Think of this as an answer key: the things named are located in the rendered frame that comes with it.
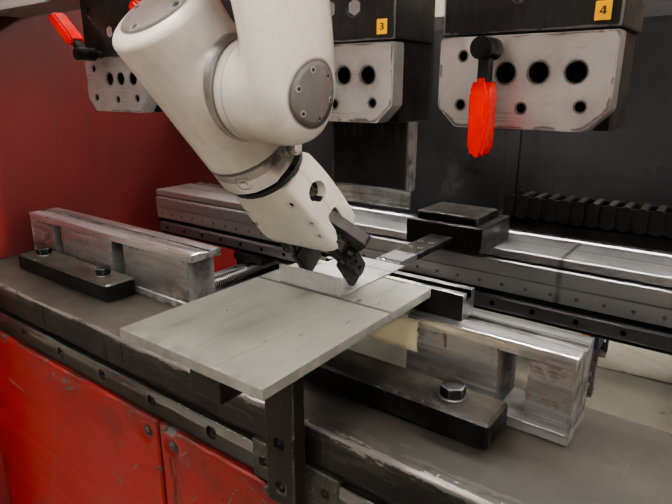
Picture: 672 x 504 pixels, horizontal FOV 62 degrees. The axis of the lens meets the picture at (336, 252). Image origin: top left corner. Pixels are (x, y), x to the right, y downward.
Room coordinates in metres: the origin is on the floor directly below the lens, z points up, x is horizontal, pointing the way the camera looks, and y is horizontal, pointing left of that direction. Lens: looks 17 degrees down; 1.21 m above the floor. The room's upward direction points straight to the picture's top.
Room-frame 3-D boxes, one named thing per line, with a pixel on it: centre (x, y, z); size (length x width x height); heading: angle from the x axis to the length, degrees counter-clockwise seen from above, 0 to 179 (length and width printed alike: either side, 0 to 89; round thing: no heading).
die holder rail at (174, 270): (0.96, 0.40, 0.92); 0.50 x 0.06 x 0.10; 53
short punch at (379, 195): (0.63, -0.04, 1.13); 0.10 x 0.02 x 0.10; 53
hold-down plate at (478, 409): (0.56, -0.04, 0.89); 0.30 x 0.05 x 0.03; 53
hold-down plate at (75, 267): (0.95, 0.47, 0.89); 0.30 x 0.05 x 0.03; 53
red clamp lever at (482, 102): (0.49, -0.13, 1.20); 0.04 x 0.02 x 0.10; 143
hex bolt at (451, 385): (0.50, -0.12, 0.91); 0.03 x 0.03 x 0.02
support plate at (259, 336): (0.52, 0.05, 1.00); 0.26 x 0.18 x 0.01; 143
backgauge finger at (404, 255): (0.76, -0.14, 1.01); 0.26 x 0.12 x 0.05; 143
